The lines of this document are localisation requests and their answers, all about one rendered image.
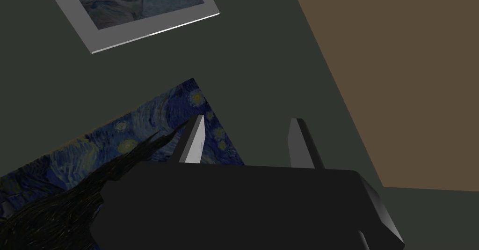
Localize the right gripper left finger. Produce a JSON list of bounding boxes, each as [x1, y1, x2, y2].
[[171, 114, 206, 164]]

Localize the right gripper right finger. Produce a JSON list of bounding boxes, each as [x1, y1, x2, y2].
[[287, 118, 326, 169]]

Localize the blue starry night painting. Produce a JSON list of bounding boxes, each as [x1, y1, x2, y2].
[[0, 77, 246, 250]]

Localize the grey framed portrait painting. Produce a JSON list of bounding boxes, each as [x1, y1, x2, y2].
[[42, 0, 221, 55]]

